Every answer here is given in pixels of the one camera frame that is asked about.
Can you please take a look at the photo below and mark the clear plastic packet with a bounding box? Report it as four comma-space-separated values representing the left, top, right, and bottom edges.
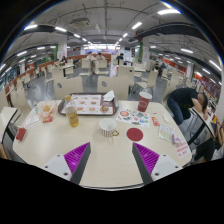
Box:
157, 123, 176, 144

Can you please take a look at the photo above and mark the dark food tray, paper liner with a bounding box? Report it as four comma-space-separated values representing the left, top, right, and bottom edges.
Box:
57, 92, 120, 117

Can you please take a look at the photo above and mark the beige dining chair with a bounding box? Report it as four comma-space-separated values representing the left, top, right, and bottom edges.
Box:
53, 75, 84, 100
96, 74, 131, 101

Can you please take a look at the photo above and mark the ceiling air conditioner unit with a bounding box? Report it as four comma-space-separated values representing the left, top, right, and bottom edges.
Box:
70, 17, 91, 28

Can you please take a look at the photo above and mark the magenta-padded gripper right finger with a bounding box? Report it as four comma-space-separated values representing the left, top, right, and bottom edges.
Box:
131, 142, 183, 186

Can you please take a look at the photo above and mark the white paper slip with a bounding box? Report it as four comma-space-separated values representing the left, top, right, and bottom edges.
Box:
24, 113, 41, 127

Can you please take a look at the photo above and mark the small red packet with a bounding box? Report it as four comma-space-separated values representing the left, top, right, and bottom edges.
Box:
15, 127, 28, 142

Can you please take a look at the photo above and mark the white patterned mug, gold handle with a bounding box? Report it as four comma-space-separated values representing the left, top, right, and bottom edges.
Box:
98, 118, 120, 138

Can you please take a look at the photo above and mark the red paper cup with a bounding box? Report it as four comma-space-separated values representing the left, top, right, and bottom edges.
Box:
137, 91, 153, 113

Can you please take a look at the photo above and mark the group of ceiling lights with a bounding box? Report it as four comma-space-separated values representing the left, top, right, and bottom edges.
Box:
0, 8, 223, 73

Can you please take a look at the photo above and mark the person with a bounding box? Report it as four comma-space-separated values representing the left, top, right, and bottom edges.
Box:
85, 51, 96, 64
95, 51, 106, 63
115, 53, 126, 65
166, 87, 210, 126
194, 114, 224, 161

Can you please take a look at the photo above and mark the small pale purple packet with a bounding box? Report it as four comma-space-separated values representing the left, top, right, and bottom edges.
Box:
172, 135, 183, 146

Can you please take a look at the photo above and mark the beige dining table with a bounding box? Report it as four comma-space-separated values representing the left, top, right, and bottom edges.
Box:
0, 106, 19, 144
189, 106, 218, 144

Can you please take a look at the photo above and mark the red sauce packet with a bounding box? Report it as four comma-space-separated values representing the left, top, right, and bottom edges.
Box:
151, 116, 161, 127

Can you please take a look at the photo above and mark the group of beige chairs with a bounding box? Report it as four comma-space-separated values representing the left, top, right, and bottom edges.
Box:
13, 58, 208, 101

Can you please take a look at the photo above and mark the colourful printed paper flyer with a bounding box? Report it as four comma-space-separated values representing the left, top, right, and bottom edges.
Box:
115, 107, 152, 130

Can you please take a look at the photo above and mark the clear bottle with yellow cap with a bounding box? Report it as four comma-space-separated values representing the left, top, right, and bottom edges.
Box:
64, 94, 81, 128

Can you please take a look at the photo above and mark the white table notice, red print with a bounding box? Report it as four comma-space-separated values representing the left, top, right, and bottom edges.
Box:
173, 141, 193, 160

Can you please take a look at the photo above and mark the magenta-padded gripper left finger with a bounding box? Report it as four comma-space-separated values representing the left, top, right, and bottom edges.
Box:
42, 142, 92, 186

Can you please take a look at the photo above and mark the clear plastic bag with food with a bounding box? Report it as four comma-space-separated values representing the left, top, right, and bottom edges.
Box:
35, 100, 58, 124

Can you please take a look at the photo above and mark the white paper napkin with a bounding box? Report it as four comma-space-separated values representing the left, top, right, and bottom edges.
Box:
102, 90, 116, 102

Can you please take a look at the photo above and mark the round brown food item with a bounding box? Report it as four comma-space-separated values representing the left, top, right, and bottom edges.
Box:
100, 104, 111, 114

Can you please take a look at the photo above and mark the flat round red coaster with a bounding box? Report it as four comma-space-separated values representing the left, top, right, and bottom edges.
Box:
126, 127, 144, 143

